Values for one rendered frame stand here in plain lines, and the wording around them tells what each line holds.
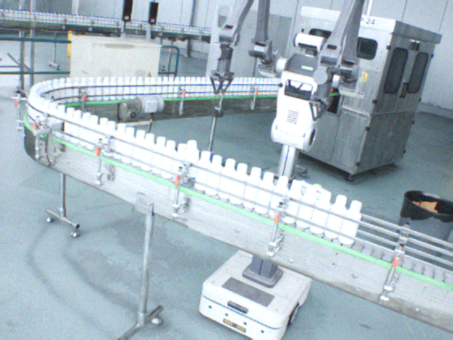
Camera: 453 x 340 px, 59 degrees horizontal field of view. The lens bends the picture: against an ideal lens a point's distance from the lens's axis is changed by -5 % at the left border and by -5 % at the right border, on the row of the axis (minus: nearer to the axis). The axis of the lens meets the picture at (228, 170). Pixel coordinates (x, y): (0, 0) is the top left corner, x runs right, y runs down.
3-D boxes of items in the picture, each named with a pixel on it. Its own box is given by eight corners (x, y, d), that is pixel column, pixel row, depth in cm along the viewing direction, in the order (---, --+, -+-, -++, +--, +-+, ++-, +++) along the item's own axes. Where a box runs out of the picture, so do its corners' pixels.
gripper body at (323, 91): (332, 100, 167) (336, 82, 165) (325, 104, 159) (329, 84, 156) (316, 97, 170) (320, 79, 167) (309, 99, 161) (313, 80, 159)
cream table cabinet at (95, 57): (131, 113, 664) (138, 39, 622) (153, 125, 624) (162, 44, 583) (66, 118, 588) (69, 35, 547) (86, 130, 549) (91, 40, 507)
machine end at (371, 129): (333, 140, 705) (361, 20, 635) (403, 167, 622) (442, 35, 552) (273, 150, 595) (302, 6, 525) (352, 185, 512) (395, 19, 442)
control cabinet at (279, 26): (259, 101, 923) (274, 13, 856) (276, 107, 891) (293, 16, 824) (233, 102, 866) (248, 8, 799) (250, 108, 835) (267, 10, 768)
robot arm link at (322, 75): (344, 54, 157) (322, 50, 161) (337, 54, 147) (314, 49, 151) (337, 85, 161) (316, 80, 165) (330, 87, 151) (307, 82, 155)
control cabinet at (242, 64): (230, 103, 861) (245, 7, 794) (247, 108, 829) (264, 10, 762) (200, 104, 805) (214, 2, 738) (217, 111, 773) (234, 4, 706)
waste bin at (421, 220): (377, 273, 329) (401, 201, 306) (385, 249, 367) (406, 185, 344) (433, 293, 311) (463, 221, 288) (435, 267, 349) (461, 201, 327)
